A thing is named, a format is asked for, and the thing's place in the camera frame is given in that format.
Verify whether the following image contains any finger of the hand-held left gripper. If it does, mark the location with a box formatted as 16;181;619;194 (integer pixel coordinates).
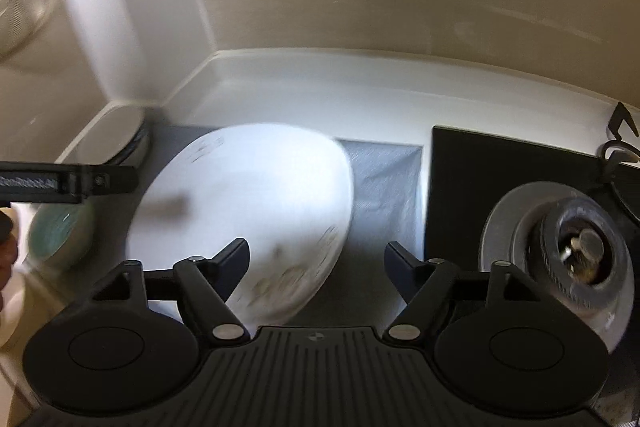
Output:
67;164;139;198

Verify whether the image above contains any white floral oval plate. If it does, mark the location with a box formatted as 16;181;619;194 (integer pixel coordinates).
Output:
125;123;356;326

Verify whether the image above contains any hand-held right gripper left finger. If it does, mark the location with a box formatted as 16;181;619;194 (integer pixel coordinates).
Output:
92;237;251;341

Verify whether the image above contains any black glass gas hob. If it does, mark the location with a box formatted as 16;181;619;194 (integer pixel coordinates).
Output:
427;125;640;358

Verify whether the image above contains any silver gas burner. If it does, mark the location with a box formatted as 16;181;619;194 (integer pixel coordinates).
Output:
479;181;635;353

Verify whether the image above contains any black pan support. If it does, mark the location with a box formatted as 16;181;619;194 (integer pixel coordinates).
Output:
599;102;640;224

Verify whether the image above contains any stack of white bowls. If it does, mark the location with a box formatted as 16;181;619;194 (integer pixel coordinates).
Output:
55;104;152;168

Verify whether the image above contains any green bowl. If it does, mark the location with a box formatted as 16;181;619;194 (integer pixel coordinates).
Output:
27;202;97;269

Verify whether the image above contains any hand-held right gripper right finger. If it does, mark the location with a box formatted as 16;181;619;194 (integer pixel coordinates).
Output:
384;241;536;342

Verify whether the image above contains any grey woven mat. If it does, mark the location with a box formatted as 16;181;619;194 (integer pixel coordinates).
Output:
145;125;424;328

